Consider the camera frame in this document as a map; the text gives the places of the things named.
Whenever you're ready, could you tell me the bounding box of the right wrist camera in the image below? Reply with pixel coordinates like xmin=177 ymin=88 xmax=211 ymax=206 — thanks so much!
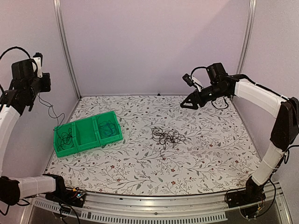
xmin=182 ymin=74 xmax=203 ymax=92

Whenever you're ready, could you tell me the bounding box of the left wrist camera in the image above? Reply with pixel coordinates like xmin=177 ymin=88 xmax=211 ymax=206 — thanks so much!
xmin=31 ymin=52 xmax=43 ymax=78

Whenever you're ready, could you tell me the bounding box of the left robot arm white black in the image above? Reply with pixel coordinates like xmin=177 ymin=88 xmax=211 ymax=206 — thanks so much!
xmin=0 ymin=46 xmax=70 ymax=209

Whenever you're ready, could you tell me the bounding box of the left aluminium corner post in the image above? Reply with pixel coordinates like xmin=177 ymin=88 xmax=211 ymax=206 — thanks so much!
xmin=53 ymin=0 xmax=82 ymax=100

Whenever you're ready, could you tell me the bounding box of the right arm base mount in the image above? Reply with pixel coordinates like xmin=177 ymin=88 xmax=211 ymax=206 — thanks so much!
xmin=224 ymin=177 xmax=266 ymax=219

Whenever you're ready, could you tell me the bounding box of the green bin right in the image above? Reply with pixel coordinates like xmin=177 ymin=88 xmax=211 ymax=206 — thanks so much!
xmin=94 ymin=111 xmax=123 ymax=146

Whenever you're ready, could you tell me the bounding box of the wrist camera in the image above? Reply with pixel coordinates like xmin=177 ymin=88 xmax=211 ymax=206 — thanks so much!
xmin=182 ymin=74 xmax=203 ymax=92
xmin=31 ymin=52 xmax=43 ymax=78

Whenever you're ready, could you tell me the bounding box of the green bin left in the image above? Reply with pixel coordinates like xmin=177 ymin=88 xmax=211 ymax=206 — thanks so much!
xmin=53 ymin=123 xmax=77 ymax=158

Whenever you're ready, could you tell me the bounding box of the right aluminium corner post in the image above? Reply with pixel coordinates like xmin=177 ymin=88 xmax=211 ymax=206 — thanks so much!
xmin=236 ymin=0 xmax=257 ymax=74

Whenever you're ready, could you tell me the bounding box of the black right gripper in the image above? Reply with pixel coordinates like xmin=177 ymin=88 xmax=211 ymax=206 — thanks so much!
xmin=181 ymin=83 xmax=228 ymax=110

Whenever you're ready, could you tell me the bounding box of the aluminium corner post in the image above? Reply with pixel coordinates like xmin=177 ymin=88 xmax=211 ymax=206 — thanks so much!
xmin=236 ymin=0 xmax=257 ymax=74
xmin=53 ymin=0 xmax=82 ymax=100

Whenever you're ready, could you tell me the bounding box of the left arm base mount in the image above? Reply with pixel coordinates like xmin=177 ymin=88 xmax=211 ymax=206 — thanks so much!
xmin=44 ymin=174 xmax=86 ymax=208

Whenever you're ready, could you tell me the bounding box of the dark blue cable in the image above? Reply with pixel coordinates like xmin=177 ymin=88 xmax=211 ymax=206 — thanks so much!
xmin=58 ymin=128 xmax=76 ymax=152

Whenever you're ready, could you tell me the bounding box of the light blue cable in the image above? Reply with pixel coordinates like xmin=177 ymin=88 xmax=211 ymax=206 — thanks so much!
xmin=97 ymin=119 xmax=119 ymax=138

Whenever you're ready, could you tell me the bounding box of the floral table mat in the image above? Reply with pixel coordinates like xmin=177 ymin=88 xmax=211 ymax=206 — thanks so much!
xmin=46 ymin=96 xmax=260 ymax=196

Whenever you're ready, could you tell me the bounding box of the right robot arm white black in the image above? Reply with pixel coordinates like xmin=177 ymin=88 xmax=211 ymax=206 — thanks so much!
xmin=180 ymin=63 xmax=299 ymax=203

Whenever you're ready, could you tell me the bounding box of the black cable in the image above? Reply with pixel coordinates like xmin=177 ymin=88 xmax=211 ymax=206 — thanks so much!
xmin=151 ymin=126 xmax=187 ymax=161
xmin=37 ymin=92 xmax=68 ymax=140

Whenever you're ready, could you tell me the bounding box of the green bin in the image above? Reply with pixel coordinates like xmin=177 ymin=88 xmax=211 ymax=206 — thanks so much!
xmin=94 ymin=111 xmax=123 ymax=146
xmin=53 ymin=123 xmax=77 ymax=158
xmin=73 ymin=118 xmax=100 ymax=152

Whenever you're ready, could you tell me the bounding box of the green bin middle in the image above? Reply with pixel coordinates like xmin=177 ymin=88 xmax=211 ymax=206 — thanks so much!
xmin=73 ymin=118 xmax=100 ymax=152

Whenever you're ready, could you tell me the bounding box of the front aluminium rail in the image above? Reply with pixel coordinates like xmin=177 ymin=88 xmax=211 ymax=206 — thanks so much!
xmin=21 ymin=182 xmax=295 ymax=224

